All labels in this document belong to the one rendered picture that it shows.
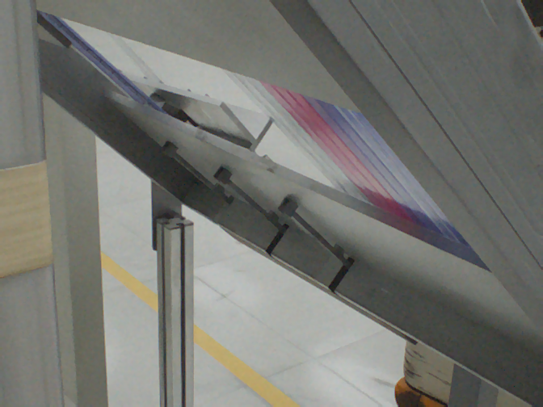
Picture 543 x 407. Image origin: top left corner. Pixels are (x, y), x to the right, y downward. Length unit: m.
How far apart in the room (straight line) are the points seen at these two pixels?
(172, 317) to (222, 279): 1.22
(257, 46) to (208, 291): 1.91
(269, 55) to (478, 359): 0.41
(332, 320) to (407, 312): 1.40
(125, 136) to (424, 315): 0.43
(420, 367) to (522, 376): 0.97
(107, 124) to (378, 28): 0.76
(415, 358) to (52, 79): 1.02
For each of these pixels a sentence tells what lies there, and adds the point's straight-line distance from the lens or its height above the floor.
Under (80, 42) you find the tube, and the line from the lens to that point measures 0.84.
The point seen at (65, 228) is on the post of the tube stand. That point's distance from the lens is 1.22.
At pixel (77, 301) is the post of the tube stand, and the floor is 0.47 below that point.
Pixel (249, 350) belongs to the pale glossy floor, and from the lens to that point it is 2.02.
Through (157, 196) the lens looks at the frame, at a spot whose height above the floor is 0.67.
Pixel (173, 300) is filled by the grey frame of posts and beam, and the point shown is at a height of 0.53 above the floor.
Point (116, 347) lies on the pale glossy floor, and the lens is 2.05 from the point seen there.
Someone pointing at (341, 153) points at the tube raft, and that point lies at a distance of 0.53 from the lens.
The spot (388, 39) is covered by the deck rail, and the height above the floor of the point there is 1.03.
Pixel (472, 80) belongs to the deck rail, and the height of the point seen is 1.01.
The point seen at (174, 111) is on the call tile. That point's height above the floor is 0.81.
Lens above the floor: 1.07
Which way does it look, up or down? 21 degrees down
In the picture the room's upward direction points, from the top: 2 degrees clockwise
